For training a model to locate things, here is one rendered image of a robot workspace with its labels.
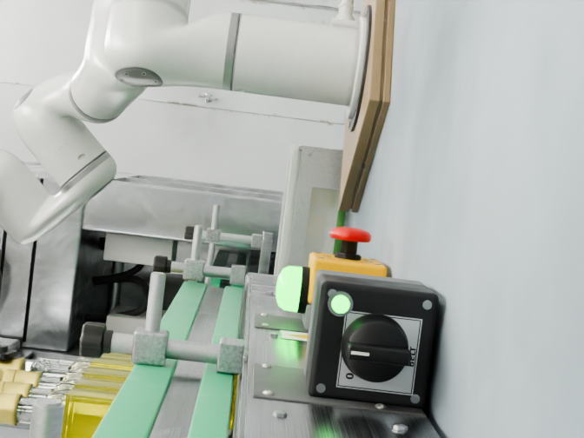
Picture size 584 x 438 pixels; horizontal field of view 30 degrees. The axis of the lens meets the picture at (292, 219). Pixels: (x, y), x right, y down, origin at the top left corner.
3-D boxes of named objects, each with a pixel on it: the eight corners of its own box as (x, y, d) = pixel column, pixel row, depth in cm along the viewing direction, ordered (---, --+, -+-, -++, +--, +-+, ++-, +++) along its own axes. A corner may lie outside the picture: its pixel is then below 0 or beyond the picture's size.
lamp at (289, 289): (303, 310, 107) (273, 306, 107) (308, 264, 107) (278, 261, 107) (305, 316, 103) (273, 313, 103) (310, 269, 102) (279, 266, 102)
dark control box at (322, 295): (414, 387, 81) (302, 374, 81) (428, 282, 81) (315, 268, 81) (432, 413, 73) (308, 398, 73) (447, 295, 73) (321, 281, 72)
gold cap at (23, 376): (41, 397, 135) (6, 393, 135) (44, 368, 135) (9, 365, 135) (36, 403, 132) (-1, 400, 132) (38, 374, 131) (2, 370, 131)
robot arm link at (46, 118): (153, 111, 153) (122, 140, 165) (90, 35, 151) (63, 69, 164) (81, 168, 146) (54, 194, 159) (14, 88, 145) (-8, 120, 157)
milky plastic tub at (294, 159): (328, 295, 169) (271, 288, 168) (345, 151, 167) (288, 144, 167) (335, 311, 151) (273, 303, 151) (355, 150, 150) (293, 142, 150)
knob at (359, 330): (402, 383, 73) (409, 394, 70) (336, 375, 73) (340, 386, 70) (411, 317, 73) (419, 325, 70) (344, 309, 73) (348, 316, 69)
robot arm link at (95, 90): (128, 128, 151) (145, 23, 155) (190, 69, 130) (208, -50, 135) (61, 109, 147) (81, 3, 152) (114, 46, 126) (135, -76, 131)
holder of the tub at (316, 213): (326, 328, 169) (276, 323, 168) (348, 152, 167) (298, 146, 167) (334, 348, 152) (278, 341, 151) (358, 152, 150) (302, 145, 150)
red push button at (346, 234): (325, 258, 107) (329, 223, 107) (365, 262, 107) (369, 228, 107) (328, 262, 103) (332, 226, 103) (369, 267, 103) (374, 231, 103)
